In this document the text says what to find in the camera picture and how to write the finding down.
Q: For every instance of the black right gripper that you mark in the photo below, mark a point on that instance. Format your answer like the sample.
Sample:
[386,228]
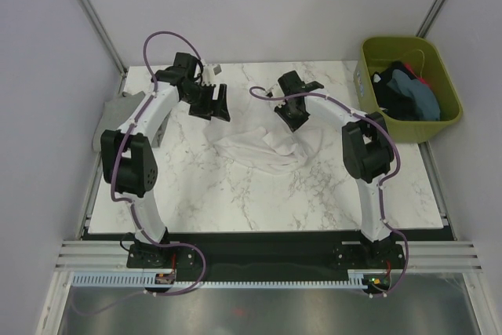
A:
[292,124]

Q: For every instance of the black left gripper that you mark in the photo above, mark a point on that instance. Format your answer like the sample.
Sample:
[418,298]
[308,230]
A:
[219,107]

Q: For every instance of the white t-shirt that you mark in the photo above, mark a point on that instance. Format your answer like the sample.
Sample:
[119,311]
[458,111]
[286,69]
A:
[257,138]

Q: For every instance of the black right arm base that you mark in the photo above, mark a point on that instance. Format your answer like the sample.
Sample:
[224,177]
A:
[361,253]

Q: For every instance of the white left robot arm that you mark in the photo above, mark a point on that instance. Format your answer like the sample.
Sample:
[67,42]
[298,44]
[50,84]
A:
[128,160]

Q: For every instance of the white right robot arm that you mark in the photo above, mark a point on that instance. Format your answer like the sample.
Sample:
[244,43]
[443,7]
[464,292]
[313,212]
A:
[366,152]

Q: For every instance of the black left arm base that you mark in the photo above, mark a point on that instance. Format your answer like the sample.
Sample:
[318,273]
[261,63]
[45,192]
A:
[148,256]

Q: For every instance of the grey folded t-shirt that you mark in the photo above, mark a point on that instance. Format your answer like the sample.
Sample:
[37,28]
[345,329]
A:
[116,112]

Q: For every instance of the dark clothes pile in bin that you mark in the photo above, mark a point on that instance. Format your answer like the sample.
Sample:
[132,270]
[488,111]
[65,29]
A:
[402,95]

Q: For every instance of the olive green plastic bin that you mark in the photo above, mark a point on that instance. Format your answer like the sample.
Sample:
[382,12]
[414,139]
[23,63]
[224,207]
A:
[377,53]

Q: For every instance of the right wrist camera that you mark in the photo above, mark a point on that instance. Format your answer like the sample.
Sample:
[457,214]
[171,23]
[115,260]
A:
[274,92]

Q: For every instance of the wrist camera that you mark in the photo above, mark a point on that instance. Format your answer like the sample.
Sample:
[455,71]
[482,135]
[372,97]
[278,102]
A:
[210,70]
[274,92]

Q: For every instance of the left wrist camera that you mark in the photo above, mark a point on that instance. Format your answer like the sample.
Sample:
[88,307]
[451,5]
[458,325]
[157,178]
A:
[210,70]

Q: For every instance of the white slotted cable duct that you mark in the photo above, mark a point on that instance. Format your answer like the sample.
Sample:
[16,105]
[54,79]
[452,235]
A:
[150,279]

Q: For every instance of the aluminium front frame rail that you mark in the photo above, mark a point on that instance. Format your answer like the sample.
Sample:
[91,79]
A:
[419,256]

